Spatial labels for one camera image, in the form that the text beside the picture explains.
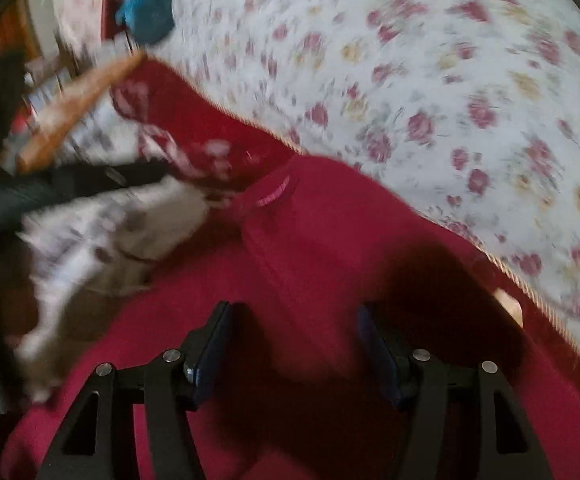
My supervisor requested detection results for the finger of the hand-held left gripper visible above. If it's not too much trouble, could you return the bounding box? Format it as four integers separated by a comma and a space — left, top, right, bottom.
52, 161, 172, 200

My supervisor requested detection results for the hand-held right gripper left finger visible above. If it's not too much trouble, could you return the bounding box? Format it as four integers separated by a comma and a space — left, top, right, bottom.
35, 301, 234, 480

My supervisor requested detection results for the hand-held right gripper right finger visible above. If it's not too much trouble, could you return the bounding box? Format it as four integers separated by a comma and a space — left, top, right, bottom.
356, 301, 554, 480

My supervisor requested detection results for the crimson red small garment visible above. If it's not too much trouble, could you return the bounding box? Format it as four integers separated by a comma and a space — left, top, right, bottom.
0, 154, 580, 480

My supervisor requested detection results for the red white patterned blanket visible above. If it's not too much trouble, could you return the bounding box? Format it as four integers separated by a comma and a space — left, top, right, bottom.
110, 56, 580, 411

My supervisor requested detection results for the tan cloth tag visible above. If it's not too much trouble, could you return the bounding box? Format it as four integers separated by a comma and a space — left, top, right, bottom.
494, 287, 524, 329

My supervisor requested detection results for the blue cloth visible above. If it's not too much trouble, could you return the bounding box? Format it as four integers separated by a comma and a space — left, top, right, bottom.
116, 0, 177, 43

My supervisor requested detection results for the floral white bedsheet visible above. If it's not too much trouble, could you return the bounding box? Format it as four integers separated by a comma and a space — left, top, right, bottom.
155, 0, 580, 356

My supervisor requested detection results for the orange wooden frame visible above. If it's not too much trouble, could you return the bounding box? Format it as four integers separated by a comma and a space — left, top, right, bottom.
17, 52, 148, 173

